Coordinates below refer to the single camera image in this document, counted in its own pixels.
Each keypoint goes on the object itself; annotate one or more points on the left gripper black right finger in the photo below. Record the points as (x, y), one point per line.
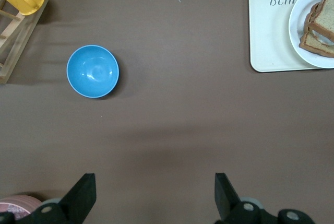
(229, 208)

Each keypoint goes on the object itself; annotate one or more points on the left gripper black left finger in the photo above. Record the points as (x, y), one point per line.
(78, 203)

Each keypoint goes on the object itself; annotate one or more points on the white round plate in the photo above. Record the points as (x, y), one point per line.
(296, 25)

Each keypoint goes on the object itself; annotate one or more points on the fried egg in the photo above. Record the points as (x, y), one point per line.
(322, 37)

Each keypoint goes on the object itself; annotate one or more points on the plain bread slice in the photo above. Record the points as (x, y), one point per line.
(324, 15)

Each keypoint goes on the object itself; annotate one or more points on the pink bowl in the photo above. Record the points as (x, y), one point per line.
(21, 203)

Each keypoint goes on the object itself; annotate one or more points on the blue bowl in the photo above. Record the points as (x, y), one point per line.
(92, 71)

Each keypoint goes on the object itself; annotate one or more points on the wooden mug rack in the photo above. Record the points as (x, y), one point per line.
(18, 49)

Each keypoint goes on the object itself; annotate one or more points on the cream bear print tray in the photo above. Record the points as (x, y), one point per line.
(268, 38)

